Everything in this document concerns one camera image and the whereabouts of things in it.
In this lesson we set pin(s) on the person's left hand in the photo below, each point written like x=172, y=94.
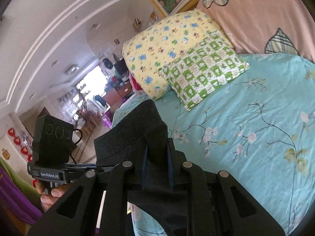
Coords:
x=49, y=199

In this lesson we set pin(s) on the teal floral bed sheet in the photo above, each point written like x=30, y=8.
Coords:
x=259, y=128

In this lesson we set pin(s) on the yellow cartoon print pillow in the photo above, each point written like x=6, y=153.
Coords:
x=163, y=43

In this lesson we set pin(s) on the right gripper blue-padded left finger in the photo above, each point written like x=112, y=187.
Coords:
x=82, y=214

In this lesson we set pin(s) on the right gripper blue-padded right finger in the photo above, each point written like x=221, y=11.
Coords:
x=217, y=204

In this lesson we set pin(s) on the green white checkered pillow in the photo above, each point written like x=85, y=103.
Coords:
x=204, y=68

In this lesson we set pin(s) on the black pants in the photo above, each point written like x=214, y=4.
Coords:
x=155, y=176

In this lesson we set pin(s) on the pink quilt with plaid hearts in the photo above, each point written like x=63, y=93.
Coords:
x=264, y=26

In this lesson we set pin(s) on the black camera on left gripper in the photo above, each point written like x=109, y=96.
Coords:
x=52, y=141

